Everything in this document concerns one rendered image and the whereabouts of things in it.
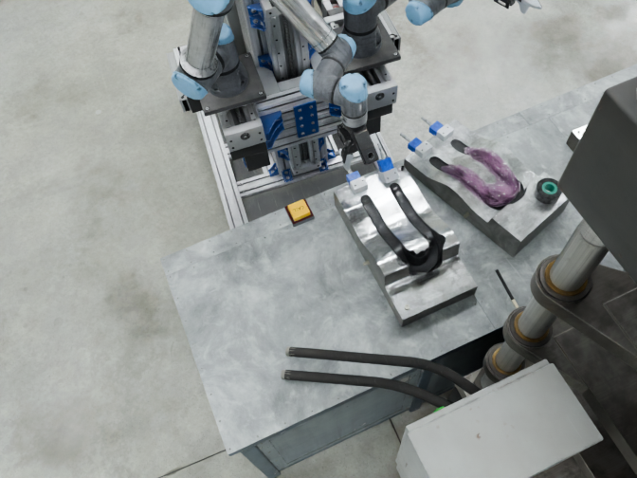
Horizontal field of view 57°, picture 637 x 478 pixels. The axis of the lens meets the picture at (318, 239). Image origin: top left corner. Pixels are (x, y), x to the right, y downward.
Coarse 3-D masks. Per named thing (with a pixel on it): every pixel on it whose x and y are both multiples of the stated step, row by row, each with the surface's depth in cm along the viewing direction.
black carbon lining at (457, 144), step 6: (456, 144) 208; (462, 144) 208; (462, 150) 206; (432, 156) 206; (432, 162) 205; (438, 162) 205; (444, 162) 204; (438, 168) 203; (522, 186) 194; (522, 192) 194; (516, 198) 194; (486, 204) 192
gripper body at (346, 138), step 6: (342, 126) 178; (360, 126) 169; (342, 132) 176; (348, 132) 176; (342, 138) 180; (348, 138) 175; (348, 144) 175; (354, 144) 175; (348, 150) 177; (354, 150) 178
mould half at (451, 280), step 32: (352, 192) 196; (384, 192) 196; (416, 192) 195; (352, 224) 191; (384, 256) 179; (448, 256) 184; (384, 288) 183; (416, 288) 181; (448, 288) 180; (416, 320) 182
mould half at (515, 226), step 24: (456, 120) 213; (432, 144) 208; (480, 144) 205; (408, 168) 208; (432, 168) 203; (480, 168) 197; (456, 192) 193; (528, 192) 189; (480, 216) 191; (504, 216) 186; (528, 216) 185; (552, 216) 190; (504, 240) 188; (528, 240) 189
